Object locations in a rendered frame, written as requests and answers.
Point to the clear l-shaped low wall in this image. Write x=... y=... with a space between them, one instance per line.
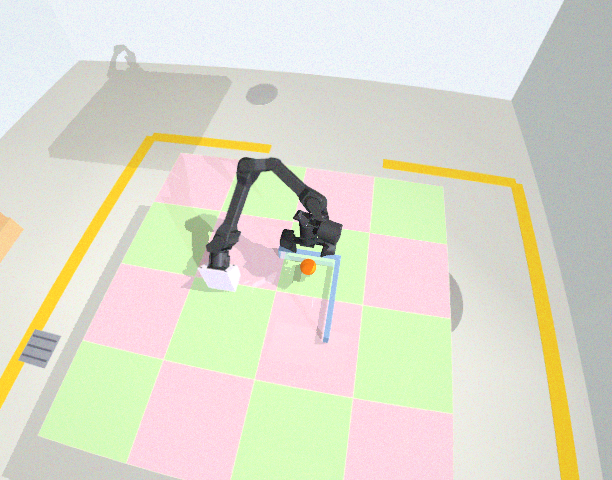
x=300 y=257

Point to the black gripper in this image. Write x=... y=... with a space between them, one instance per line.
x=289 y=240

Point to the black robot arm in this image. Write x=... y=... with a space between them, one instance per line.
x=248 y=170

